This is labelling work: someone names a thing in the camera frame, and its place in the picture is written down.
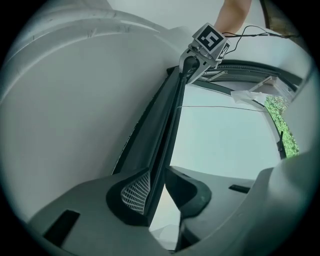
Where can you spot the clear plastic wrap piece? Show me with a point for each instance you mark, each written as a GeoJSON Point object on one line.
{"type": "Point", "coordinates": [246, 97]}

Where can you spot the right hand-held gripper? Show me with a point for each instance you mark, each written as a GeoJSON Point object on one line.
{"type": "Point", "coordinates": [208, 42]}

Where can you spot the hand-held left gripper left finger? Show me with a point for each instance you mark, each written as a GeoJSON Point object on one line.
{"type": "Point", "coordinates": [95, 200]}

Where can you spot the dark window frame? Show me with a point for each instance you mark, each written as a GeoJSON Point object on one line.
{"type": "Point", "coordinates": [147, 125]}

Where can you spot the dark brown curtain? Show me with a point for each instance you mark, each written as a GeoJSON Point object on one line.
{"type": "Point", "coordinates": [277, 15]}

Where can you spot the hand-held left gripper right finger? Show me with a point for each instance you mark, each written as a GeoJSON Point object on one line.
{"type": "Point", "coordinates": [237, 207]}

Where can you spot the green trees outside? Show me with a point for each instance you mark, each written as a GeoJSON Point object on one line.
{"type": "Point", "coordinates": [285, 125]}

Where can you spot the person's right forearm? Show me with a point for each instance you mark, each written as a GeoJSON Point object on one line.
{"type": "Point", "coordinates": [231, 15]}

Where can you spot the white open window sash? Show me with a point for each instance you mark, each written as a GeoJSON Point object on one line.
{"type": "Point", "coordinates": [272, 86]}

